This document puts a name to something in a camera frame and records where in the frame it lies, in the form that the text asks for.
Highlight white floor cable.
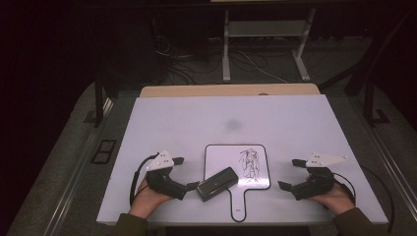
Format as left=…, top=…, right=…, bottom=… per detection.
left=235, top=49, right=290, bottom=85

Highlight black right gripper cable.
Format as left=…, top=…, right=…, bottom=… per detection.
left=333, top=165, right=395, bottom=234

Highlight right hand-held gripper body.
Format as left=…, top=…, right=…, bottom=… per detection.
left=291, top=151, right=349, bottom=202

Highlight black whiteboard eraser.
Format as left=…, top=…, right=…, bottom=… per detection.
left=196, top=166, right=240, bottom=203

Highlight black floor cables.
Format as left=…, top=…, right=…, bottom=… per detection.
left=152, top=33, right=224, bottom=86

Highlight person's left hand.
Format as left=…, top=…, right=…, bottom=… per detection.
left=128, top=178, right=173, bottom=219

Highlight person's right hand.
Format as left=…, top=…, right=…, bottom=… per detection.
left=308, top=182, right=357, bottom=216

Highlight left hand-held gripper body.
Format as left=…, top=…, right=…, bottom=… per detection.
left=146, top=149, right=188, bottom=202

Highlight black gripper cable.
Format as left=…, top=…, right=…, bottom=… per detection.
left=129, top=153, right=160, bottom=207
left=333, top=165, right=395, bottom=234

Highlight black metal frame leg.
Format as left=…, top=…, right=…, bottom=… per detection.
left=319, top=9, right=417, bottom=128
left=93, top=72, right=114, bottom=129

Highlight white metal stand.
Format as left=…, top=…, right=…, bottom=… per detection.
left=221, top=8, right=318, bottom=83

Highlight aluminium floor rail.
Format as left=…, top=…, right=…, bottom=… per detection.
left=347, top=96, right=417, bottom=212
left=41, top=97, right=115, bottom=236

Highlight small whiteboard with handle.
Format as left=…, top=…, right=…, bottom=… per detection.
left=204, top=144, right=271, bottom=223

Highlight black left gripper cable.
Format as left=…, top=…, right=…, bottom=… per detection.
left=129, top=153, right=160, bottom=207

